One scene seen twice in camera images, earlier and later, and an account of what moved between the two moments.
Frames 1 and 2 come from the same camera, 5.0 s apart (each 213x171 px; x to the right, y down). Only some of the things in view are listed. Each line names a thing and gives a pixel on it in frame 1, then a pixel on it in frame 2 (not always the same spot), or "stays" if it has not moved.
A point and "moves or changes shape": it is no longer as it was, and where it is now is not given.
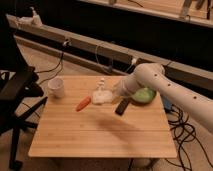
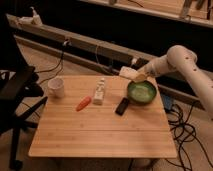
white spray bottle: (32, 21) stays
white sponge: (101, 97) moves or changes shape
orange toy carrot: (83, 103) stays
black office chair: (18, 84) stays
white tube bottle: (101, 84) stays
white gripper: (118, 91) → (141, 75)
